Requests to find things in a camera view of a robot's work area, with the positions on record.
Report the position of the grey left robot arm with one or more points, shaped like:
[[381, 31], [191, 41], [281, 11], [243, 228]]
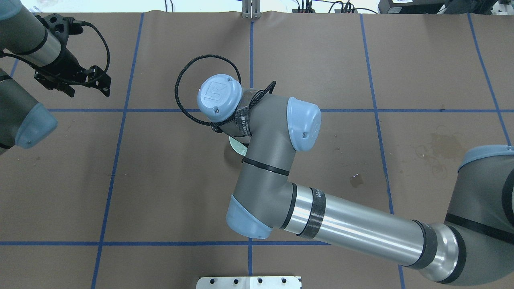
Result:
[[40, 42]]

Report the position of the aluminium frame post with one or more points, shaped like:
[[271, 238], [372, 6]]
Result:
[[251, 9]]

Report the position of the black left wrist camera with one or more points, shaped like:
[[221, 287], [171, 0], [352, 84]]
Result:
[[61, 27]]

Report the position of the mint green bowl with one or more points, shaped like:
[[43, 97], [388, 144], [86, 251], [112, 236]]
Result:
[[240, 144]]

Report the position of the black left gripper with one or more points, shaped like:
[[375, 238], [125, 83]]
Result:
[[68, 60]]

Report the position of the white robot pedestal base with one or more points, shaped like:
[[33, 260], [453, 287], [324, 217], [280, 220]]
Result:
[[250, 282]]

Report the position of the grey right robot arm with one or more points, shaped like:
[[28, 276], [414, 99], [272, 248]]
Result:
[[473, 246]]

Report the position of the brown paper table mat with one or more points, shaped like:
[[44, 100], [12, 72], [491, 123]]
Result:
[[127, 193]]

